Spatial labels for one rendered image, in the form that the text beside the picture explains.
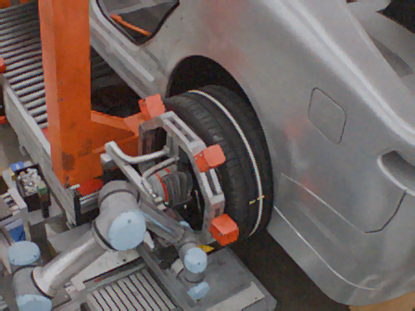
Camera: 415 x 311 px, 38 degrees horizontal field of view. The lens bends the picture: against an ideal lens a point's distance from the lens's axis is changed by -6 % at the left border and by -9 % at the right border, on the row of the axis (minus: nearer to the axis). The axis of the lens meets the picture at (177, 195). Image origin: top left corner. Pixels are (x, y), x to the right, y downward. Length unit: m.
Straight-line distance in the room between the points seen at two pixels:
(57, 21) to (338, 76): 1.13
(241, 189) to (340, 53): 0.72
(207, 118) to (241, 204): 0.35
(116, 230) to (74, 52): 0.99
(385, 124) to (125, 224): 0.83
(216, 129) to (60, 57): 0.71
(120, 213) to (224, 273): 1.33
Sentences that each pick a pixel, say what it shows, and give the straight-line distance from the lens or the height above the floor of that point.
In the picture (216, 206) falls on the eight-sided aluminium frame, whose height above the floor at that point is 0.94.
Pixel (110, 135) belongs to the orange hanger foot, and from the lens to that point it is 3.06.
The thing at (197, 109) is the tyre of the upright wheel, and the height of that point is 1.18.
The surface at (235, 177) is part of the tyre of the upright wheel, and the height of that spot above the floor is 1.05.
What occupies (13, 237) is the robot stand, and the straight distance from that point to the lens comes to 2.72.
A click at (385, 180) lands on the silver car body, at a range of 2.00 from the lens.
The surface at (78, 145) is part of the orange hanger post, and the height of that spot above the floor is 0.76.
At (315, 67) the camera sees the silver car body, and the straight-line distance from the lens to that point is 2.08.
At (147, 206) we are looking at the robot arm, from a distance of 2.11.
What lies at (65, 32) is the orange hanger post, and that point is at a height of 1.39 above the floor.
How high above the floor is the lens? 2.71
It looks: 45 degrees down
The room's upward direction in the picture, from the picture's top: 4 degrees clockwise
